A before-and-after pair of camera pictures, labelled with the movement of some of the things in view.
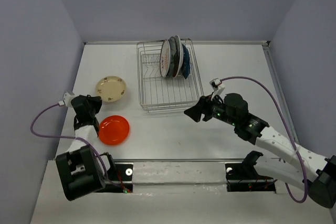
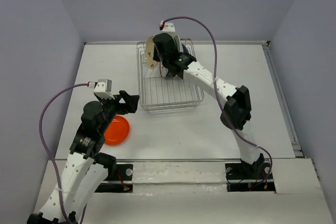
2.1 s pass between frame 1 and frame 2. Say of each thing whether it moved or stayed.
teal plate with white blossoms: moved
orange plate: stayed
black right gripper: moved
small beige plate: moved
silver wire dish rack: stayed
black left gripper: moved
